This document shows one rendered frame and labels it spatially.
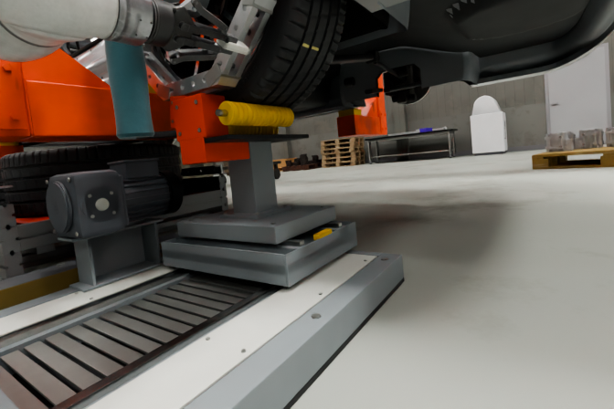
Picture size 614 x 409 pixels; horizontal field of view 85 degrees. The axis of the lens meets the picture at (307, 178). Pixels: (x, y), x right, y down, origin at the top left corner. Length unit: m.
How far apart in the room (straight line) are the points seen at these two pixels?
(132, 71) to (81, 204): 0.36
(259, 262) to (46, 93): 0.80
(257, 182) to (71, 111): 0.61
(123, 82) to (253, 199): 0.45
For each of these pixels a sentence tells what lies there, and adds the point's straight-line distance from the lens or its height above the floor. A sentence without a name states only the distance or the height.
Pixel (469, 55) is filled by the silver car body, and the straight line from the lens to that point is 2.30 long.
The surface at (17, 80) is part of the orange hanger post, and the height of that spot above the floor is 0.67.
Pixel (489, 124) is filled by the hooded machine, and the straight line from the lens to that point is 8.95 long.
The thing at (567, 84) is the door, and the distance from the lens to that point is 9.84.
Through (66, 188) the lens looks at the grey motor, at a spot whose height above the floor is 0.37.
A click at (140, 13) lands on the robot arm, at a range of 0.61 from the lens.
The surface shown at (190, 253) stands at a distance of 1.05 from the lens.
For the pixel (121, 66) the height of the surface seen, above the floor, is 0.65.
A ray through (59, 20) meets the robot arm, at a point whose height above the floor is 0.59.
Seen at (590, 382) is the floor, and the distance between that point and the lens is 0.74.
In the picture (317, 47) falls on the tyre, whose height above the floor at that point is 0.67.
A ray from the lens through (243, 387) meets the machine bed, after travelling 0.55.
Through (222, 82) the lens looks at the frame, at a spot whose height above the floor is 0.58.
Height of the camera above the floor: 0.39
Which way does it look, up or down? 4 degrees down
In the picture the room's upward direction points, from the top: 6 degrees counter-clockwise
